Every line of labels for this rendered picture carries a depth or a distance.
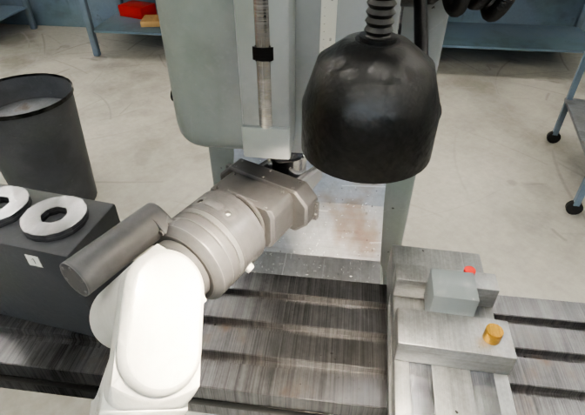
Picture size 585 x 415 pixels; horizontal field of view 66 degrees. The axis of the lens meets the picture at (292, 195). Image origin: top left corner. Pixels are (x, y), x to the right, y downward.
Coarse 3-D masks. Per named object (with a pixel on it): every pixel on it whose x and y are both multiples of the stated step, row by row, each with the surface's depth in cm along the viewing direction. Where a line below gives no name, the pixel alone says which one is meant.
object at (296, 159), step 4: (292, 156) 52; (296, 156) 52; (300, 156) 52; (304, 156) 52; (268, 160) 53; (272, 160) 52; (276, 160) 51; (280, 160) 51; (284, 160) 51; (288, 160) 51; (292, 160) 51; (296, 160) 51; (300, 160) 52; (304, 160) 52; (276, 164) 52; (280, 164) 52; (284, 164) 51; (288, 164) 51; (292, 164) 51; (296, 164) 52
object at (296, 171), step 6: (306, 162) 53; (270, 168) 53; (276, 168) 52; (282, 168) 52; (288, 168) 52; (294, 168) 52; (300, 168) 52; (306, 168) 54; (288, 174) 52; (294, 174) 52; (300, 174) 53
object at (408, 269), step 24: (408, 264) 70; (432, 264) 76; (456, 264) 76; (480, 264) 76; (408, 288) 69; (480, 288) 66; (480, 312) 68; (408, 384) 59; (432, 384) 59; (456, 384) 59; (480, 384) 59; (504, 384) 59; (408, 408) 56; (432, 408) 56; (456, 408) 56; (480, 408) 56; (504, 408) 56
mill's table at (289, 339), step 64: (0, 320) 75; (256, 320) 75; (320, 320) 75; (384, 320) 75; (512, 320) 77; (576, 320) 75; (0, 384) 73; (64, 384) 70; (256, 384) 66; (320, 384) 66; (384, 384) 66; (512, 384) 66; (576, 384) 66
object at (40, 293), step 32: (0, 192) 70; (32, 192) 72; (0, 224) 65; (32, 224) 64; (64, 224) 64; (96, 224) 66; (0, 256) 65; (32, 256) 63; (64, 256) 61; (0, 288) 71; (32, 288) 68; (64, 288) 66; (32, 320) 74; (64, 320) 72
